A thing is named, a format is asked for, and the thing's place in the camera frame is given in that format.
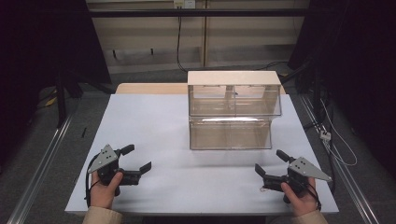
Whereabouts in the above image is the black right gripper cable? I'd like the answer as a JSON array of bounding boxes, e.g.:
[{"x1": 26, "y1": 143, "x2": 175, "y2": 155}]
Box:
[{"x1": 306, "y1": 182, "x2": 322, "y2": 212}]

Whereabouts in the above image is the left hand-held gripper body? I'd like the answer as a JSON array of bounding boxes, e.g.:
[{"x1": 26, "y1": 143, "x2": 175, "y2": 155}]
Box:
[{"x1": 88, "y1": 144, "x2": 143, "y2": 197}]

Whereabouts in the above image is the white table cover sheet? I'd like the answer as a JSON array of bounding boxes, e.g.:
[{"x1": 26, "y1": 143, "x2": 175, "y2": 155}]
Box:
[{"x1": 64, "y1": 93, "x2": 340, "y2": 216}]

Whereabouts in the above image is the white cable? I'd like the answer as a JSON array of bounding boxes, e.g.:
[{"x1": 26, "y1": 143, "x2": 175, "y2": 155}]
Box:
[{"x1": 319, "y1": 98, "x2": 359, "y2": 167}]

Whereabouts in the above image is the black horizontal bar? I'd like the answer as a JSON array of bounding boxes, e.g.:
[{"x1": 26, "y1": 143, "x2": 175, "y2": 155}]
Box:
[{"x1": 88, "y1": 8, "x2": 310, "y2": 19}]

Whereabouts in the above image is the white wall outlet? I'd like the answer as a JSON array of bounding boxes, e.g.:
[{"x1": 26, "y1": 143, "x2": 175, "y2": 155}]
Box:
[{"x1": 173, "y1": 0, "x2": 197, "y2": 9}]

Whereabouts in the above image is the clear acrylic drawer cabinet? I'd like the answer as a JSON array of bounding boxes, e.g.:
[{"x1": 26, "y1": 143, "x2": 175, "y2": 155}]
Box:
[{"x1": 187, "y1": 70, "x2": 283, "y2": 151}]

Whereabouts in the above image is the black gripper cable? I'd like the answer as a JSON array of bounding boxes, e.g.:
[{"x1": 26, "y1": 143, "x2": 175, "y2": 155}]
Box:
[
  {"x1": 84, "y1": 153, "x2": 104, "y2": 208},
  {"x1": 306, "y1": 182, "x2": 322, "y2": 212}
]

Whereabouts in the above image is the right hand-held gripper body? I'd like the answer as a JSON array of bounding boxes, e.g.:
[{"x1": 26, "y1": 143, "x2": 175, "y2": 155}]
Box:
[{"x1": 262, "y1": 156, "x2": 333, "y2": 204}]

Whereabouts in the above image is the black floor cable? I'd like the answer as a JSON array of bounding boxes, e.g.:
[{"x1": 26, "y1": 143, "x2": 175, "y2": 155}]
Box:
[{"x1": 254, "y1": 61, "x2": 290, "y2": 72}]

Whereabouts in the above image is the person's right hand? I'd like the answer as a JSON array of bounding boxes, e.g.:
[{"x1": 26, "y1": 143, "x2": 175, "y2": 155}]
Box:
[{"x1": 280, "y1": 176, "x2": 318, "y2": 218}]

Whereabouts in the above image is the aluminium floor rail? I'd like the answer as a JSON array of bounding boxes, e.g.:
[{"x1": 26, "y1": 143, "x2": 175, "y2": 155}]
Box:
[
  {"x1": 6, "y1": 114, "x2": 75, "y2": 224},
  {"x1": 298, "y1": 93, "x2": 380, "y2": 224}
]

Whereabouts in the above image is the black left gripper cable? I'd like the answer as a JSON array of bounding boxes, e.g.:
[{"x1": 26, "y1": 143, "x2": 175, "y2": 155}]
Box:
[{"x1": 84, "y1": 153, "x2": 104, "y2": 208}]

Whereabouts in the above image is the black metal stand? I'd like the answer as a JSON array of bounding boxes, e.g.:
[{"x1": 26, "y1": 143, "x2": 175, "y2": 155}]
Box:
[{"x1": 55, "y1": 70, "x2": 84, "y2": 129}]

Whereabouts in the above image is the black wall cable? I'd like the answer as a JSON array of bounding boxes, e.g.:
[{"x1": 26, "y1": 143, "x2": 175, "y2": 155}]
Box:
[{"x1": 176, "y1": 15, "x2": 207, "y2": 75}]

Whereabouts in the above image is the person's left hand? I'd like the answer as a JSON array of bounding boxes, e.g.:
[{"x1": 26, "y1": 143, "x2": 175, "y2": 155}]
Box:
[{"x1": 90, "y1": 171, "x2": 124, "y2": 210}]

